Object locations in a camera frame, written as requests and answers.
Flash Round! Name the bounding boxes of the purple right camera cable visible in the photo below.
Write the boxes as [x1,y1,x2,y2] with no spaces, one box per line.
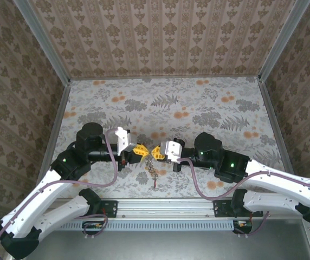
[178,158,310,202]

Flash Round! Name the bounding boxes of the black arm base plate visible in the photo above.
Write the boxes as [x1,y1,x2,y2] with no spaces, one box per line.
[213,200,234,218]
[100,199,118,218]

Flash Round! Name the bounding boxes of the small chain with red end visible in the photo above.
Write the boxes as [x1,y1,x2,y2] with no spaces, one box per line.
[144,154,161,190]

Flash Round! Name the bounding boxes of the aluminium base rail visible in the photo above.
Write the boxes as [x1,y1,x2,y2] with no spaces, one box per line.
[48,198,271,219]

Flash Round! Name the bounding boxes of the white slotted cable duct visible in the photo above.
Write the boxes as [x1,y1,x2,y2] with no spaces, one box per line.
[60,218,253,231]

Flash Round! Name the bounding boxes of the aluminium side frame rail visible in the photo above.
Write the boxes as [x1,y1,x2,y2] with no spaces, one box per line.
[37,80,72,177]
[257,77,290,174]

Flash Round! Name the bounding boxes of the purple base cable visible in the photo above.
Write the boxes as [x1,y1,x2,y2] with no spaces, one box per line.
[82,214,109,241]
[233,211,270,237]

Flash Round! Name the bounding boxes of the aluminium frame post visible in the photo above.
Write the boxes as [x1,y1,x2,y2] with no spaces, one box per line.
[258,0,310,82]
[13,0,72,85]

